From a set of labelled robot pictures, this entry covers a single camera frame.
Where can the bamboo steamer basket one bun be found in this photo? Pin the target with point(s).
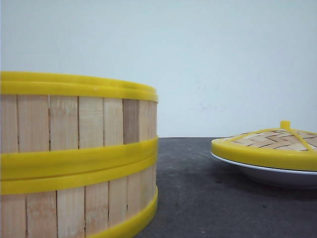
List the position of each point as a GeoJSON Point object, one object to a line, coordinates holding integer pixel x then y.
{"type": "Point", "coordinates": [61, 131]}

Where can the bamboo steamer basket yellow rim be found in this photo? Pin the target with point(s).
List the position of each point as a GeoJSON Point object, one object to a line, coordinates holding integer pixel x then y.
{"type": "Point", "coordinates": [119, 208]}

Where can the woven bamboo steamer lid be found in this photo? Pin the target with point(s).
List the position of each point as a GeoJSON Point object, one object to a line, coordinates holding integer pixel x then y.
{"type": "Point", "coordinates": [278, 148]}

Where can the white plate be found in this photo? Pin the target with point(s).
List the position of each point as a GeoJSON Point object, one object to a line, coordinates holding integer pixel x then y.
{"type": "Point", "coordinates": [275, 177]}

